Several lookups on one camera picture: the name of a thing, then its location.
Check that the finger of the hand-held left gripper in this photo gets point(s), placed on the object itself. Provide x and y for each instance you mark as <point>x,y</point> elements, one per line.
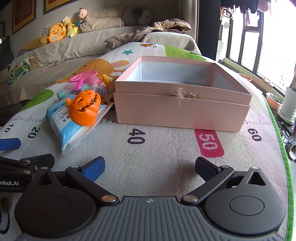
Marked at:
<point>9,144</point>
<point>39,160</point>

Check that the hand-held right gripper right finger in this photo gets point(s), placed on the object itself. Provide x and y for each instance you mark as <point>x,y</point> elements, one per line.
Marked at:
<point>204,167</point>

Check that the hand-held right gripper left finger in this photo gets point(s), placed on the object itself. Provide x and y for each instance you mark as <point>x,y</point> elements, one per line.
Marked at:
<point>92,168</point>

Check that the blue white wipes packet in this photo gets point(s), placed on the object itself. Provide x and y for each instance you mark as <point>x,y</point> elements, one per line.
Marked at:
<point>61,129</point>

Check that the orange pumpkin toy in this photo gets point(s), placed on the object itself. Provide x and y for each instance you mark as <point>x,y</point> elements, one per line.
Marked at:
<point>84,109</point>

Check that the pink cardboard box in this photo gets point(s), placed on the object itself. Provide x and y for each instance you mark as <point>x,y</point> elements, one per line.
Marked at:
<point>173,113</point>

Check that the yellow toy block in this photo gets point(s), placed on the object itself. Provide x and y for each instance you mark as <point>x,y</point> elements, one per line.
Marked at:
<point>106,80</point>

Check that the pink plastic toy basket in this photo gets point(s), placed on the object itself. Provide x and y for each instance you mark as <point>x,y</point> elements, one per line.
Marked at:
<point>83,75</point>

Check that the printed play mat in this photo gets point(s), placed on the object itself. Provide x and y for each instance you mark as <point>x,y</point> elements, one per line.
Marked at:
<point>161,153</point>

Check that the teal plastic toy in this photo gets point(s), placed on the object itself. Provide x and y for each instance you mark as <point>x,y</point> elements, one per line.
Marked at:
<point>64,95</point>

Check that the green yellow cloth toy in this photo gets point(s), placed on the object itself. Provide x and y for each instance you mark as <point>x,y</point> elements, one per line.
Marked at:
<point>17,71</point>

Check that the small brown plush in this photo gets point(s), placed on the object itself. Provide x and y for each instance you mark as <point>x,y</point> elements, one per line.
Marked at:
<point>33,62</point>

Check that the pink toy stick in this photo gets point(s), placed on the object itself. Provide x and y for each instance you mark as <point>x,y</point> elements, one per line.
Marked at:
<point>48,66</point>

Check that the pink round toy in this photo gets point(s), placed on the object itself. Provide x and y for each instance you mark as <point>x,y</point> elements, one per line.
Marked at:
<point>92,81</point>

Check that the grey slipper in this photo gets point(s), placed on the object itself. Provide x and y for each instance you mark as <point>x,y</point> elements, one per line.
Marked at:
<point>291,151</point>

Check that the black cabinet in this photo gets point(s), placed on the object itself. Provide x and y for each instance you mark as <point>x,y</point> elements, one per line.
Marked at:
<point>5,53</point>

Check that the pink flower pot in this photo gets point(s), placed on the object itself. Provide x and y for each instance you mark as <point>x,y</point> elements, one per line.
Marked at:
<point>274,103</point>

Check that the red flower pot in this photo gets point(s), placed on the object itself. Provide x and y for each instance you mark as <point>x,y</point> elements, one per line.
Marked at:
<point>246,78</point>

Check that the yellow plush pillow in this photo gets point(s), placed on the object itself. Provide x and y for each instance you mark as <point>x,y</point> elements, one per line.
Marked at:
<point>34,44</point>

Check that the white flower pot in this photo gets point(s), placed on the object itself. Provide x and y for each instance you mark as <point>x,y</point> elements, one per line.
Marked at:
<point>289,104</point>

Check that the small framed picture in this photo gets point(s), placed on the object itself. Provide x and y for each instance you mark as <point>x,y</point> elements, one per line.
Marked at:
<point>2,29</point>

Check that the beige covered sofa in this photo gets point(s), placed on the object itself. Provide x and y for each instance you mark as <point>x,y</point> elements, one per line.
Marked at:
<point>69,46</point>

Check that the large yellow duck plush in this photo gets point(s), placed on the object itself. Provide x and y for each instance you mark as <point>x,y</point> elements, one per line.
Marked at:
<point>55,33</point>

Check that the large framed picture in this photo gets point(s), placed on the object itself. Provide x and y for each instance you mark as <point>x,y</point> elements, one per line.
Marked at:
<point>23,14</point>

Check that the doll with pink hat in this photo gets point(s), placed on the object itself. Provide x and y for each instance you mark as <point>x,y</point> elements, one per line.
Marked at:
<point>81,16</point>

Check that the brown puffer jacket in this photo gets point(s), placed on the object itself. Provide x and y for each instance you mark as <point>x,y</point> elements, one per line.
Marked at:
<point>148,30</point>

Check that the wide framed picture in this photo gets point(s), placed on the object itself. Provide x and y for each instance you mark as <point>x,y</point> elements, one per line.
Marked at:
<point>60,4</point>

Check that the beige folded blanket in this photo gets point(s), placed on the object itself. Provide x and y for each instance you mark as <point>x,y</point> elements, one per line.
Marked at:
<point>104,19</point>

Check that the grey curtain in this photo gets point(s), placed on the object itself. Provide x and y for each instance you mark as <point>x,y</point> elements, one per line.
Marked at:
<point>188,18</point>

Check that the white hanger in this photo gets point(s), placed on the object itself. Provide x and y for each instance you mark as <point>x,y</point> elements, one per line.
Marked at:
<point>226,13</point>

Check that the grey plush toy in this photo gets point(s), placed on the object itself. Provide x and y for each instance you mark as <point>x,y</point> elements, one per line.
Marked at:
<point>136,17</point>

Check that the hanging clothes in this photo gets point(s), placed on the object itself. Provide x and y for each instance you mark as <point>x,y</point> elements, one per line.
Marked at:
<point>247,5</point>

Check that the dark window frame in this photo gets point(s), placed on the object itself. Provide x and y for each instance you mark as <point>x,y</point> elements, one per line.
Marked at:
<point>240,46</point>

